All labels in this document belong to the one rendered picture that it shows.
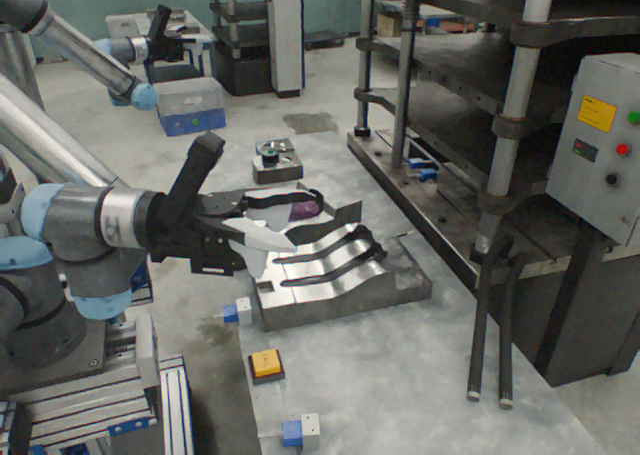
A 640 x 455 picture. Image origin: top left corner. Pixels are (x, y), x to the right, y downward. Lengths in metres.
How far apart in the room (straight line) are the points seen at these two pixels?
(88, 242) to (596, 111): 1.18
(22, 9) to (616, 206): 1.47
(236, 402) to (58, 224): 1.67
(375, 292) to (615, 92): 0.78
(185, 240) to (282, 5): 5.05
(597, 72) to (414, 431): 0.96
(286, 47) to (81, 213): 5.12
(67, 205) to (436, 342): 0.99
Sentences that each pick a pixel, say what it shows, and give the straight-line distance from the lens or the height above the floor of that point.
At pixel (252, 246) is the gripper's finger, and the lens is 0.50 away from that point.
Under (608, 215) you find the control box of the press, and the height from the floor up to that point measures 1.13.
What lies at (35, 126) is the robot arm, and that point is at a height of 1.51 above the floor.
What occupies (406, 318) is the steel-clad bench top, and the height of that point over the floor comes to 0.80.
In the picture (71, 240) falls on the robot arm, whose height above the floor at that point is 1.42.
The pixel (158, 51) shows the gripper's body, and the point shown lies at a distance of 1.63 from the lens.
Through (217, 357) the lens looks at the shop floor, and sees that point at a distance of 2.38.
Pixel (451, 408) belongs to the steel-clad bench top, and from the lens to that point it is 1.21.
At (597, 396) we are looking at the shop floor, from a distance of 2.51.
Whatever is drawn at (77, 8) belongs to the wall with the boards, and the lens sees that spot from 8.37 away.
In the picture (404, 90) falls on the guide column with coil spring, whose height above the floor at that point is 1.15.
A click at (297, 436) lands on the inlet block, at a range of 1.08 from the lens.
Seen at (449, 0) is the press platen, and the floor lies 1.53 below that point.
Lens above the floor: 1.74
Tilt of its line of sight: 31 degrees down
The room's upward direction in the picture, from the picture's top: straight up
